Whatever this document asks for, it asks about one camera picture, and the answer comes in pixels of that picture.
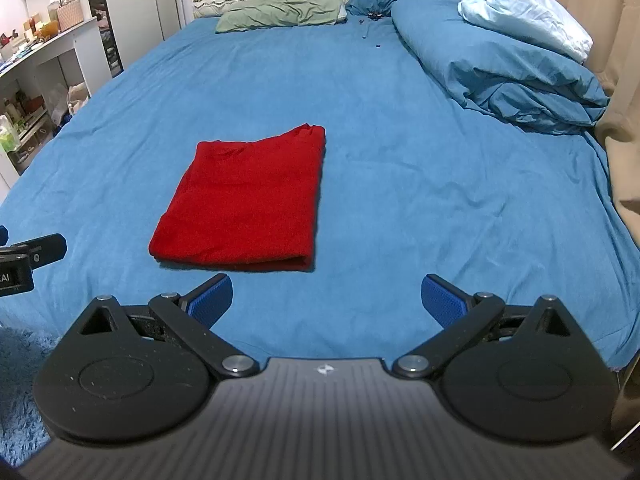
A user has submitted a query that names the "blue bed sheet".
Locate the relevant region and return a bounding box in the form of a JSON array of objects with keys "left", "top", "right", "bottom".
[{"left": 1, "top": 18, "right": 639, "bottom": 368}]

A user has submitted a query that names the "white desk shelf unit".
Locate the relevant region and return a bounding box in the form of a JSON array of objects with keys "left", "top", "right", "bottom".
[{"left": 1, "top": 18, "right": 112, "bottom": 196}]

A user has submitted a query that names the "red knit sweater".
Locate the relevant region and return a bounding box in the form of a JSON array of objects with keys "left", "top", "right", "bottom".
[{"left": 149, "top": 124, "right": 326, "bottom": 271}]

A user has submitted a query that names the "woven storage basket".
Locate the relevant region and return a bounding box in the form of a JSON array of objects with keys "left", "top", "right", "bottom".
[{"left": 56, "top": 0, "right": 84, "bottom": 32}]

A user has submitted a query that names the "green pillow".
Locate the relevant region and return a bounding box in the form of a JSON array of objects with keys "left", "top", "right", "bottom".
[{"left": 215, "top": 0, "right": 347, "bottom": 34}]

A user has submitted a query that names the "light blue blanket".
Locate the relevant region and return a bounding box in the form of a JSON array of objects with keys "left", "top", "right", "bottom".
[{"left": 458, "top": 0, "right": 593, "bottom": 64}]

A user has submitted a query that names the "blue folded duvet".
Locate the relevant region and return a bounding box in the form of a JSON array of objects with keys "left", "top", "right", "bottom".
[{"left": 390, "top": 0, "right": 610, "bottom": 134}]

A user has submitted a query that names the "white wardrobe cabinet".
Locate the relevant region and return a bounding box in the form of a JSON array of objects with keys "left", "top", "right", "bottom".
[{"left": 89, "top": 0, "right": 184, "bottom": 76}]

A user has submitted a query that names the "blue shaggy rug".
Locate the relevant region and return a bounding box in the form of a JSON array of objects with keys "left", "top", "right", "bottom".
[{"left": 0, "top": 327, "right": 60, "bottom": 467}]

